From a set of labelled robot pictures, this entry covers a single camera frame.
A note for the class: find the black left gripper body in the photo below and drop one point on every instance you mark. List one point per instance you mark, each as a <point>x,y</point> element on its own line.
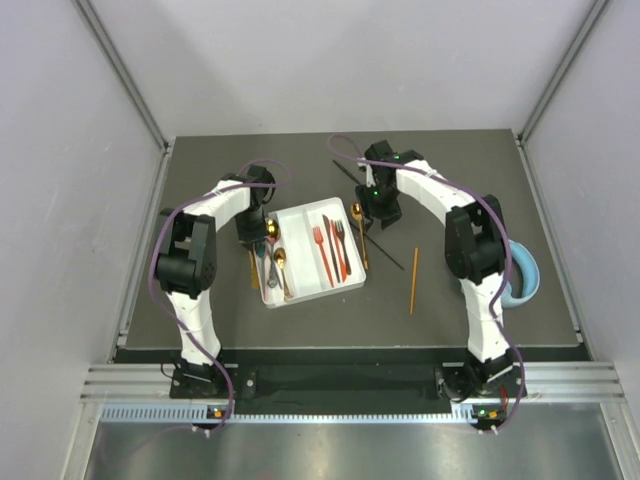
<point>250,226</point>

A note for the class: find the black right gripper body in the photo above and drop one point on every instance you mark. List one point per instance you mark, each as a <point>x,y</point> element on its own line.
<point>378,203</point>

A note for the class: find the gold thin utensil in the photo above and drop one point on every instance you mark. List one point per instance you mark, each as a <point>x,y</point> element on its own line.
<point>357,214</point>

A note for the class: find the black chopstick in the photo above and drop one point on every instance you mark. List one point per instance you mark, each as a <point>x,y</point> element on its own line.
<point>348,173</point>
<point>355,226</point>

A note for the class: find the gold metal spoon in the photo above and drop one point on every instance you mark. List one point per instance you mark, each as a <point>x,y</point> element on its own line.
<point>280,259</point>

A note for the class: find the gold metal knife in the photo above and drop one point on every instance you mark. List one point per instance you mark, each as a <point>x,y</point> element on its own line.
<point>255,282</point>

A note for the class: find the iridescent purple spoon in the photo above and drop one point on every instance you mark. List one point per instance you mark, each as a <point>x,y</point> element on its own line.
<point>273,278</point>

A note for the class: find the white divided utensil tray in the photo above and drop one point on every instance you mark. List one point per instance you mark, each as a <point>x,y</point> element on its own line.
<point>305,271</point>

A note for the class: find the orange plastic fork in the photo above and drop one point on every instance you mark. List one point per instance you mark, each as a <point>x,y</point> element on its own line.
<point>319,240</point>

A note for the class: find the orange plastic knife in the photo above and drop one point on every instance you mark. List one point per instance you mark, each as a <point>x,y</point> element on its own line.
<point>339,250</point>

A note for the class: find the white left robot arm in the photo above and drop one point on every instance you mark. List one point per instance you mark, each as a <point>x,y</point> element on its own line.
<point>186,253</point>

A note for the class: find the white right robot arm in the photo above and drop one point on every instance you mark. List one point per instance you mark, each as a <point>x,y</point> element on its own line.
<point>476,252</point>

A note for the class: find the light blue headphones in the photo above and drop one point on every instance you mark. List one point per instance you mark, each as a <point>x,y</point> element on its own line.
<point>530,277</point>

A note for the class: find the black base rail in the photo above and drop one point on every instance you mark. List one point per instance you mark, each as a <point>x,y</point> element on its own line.
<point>305,380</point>

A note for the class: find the grey cable duct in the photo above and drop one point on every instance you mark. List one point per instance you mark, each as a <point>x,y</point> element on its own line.
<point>212,413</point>

